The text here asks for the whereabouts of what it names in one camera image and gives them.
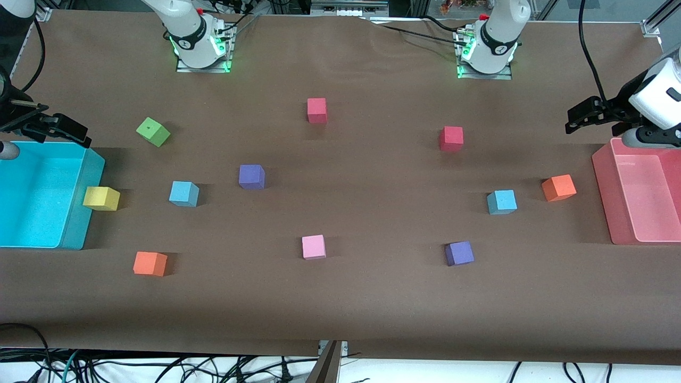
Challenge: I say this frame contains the cyan plastic bin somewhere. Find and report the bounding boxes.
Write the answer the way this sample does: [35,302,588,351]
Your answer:
[0,140,106,251]

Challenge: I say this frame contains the pink plastic bin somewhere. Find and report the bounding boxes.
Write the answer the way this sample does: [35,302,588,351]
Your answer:
[591,137,681,246]

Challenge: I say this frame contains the pink foam block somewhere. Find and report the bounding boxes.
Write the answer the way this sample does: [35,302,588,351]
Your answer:
[301,234,327,261]

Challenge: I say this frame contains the light blue foam block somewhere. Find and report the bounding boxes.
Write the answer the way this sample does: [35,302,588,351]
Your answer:
[486,189,518,216]
[168,180,201,208]

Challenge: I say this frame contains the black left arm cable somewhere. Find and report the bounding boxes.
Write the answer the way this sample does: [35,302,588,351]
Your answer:
[578,0,608,103]

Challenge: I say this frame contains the black table cable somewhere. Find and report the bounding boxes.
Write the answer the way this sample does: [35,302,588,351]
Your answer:
[368,16,470,45]

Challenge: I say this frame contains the red foam block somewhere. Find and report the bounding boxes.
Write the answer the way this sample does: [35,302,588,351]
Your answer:
[306,97,328,124]
[439,126,464,153]

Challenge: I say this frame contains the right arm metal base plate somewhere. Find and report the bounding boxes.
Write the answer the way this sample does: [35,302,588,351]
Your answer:
[175,22,236,74]

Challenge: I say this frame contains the purple foam block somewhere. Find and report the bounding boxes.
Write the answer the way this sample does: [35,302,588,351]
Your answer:
[238,164,267,191]
[444,240,476,267]

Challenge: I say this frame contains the aluminium frame rail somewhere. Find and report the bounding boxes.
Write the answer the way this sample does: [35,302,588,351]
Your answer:
[311,0,390,17]

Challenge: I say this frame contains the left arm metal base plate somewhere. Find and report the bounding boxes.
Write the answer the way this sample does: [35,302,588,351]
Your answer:
[455,26,514,81]

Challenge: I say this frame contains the teal floor cable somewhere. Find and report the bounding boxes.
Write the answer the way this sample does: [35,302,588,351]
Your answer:
[60,349,82,383]

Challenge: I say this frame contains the orange foam block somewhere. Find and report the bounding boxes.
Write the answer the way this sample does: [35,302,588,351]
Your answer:
[541,174,578,203]
[132,251,169,278]

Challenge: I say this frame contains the green foam block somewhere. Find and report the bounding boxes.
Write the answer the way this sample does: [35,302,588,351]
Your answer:
[135,116,172,148]

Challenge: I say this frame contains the yellow foam block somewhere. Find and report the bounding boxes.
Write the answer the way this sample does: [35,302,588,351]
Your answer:
[82,186,121,212]

